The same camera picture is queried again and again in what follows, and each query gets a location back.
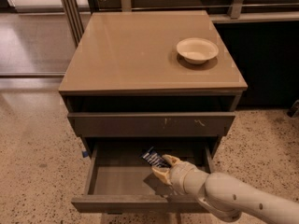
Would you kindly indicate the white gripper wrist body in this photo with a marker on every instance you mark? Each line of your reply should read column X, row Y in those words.
column 178, row 174

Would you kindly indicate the closed grey upper drawer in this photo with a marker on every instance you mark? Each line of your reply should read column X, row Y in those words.
column 185, row 124

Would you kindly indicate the open middle drawer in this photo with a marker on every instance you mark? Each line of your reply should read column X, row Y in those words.
column 120, row 181

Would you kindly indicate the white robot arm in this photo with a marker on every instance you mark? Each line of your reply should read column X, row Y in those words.
column 224, row 196

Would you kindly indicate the blue tape piece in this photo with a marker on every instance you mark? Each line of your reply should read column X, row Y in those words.
column 85, row 154

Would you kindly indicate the grey drawer cabinet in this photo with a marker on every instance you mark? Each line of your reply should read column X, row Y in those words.
column 128, row 63

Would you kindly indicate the metal shelf frame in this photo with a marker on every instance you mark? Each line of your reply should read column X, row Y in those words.
column 220, row 11

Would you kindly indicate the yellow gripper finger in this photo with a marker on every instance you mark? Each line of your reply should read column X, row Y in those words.
column 162, row 173
column 171, row 160

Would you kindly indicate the white paper bowl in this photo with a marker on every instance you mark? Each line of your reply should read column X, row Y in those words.
column 197, row 50

